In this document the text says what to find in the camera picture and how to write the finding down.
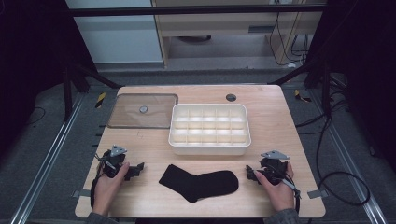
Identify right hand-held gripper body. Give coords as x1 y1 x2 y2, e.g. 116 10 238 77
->
259 149 290 187

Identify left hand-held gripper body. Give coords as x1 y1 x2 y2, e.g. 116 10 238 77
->
99 144 129 179

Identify black sock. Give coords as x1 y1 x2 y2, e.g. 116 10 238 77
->
158 163 240 203

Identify white divided storage box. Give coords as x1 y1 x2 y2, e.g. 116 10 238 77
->
168 103 252 156

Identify person's left hand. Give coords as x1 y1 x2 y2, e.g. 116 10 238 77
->
92 161 131 217

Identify person's right hand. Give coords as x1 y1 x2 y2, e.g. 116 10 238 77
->
253 161 295 213

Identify transparent box lid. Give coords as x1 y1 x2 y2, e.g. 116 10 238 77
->
106 93 179 130

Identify yellow black hazard tape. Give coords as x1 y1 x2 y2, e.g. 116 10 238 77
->
294 89 312 104
94 91 107 109

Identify black metal stand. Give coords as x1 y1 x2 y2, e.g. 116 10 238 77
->
62 63 123 123
275 60 332 119

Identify white cabinet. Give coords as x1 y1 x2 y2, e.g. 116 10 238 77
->
64 0 164 65

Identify light wooden desk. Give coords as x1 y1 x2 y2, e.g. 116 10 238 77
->
151 0 323 68

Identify right hand-held gripper cable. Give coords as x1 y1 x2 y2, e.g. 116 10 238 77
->
278 172 303 215

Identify hand-held gripper cable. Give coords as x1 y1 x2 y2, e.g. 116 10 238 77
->
90 153 106 209
278 172 303 215

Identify left hand-held gripper cable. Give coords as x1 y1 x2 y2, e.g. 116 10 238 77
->
90 153 106 209

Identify grey metal table bracket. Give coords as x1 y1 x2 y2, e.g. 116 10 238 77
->
307 189 329 200
72 189 92 199

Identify black looped floor cable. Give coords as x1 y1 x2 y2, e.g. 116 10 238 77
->
295 90 372 206

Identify aluminium floor rail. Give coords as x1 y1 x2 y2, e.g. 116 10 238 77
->
10 92 86 224
311 90 389 224

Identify thin black floor cable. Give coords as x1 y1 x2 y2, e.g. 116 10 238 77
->
26 106 47 126

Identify black hanging cables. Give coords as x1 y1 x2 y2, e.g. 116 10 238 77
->
268 12 310 67

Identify black horizontal frame bar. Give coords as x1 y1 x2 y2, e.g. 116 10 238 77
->
66 4 328 18

